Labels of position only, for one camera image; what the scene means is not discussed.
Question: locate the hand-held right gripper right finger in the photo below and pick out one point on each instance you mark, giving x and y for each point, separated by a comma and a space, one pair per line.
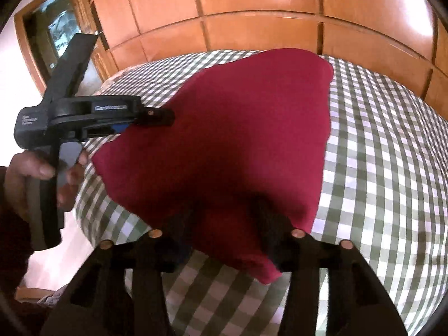
280, 248

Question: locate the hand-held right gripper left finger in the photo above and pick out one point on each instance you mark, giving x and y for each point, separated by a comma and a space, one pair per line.
154, 250

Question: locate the wooden wardrobe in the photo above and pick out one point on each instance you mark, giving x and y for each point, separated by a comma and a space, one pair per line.
245, 0

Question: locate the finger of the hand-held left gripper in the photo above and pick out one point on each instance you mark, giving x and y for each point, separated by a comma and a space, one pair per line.
157, 116
112, 130

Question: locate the person's left hand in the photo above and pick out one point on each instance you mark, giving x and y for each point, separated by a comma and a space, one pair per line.
31, 166

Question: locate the green checkered bed sheet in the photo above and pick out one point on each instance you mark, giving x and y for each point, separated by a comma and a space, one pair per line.
367, 147

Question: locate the wooden framed doorway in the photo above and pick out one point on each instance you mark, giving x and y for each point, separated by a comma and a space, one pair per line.
45, 35

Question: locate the red garment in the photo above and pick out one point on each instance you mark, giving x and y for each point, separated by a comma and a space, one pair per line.
227, 129

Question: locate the person's left forearm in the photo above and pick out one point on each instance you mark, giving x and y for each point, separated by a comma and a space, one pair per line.
12, 224

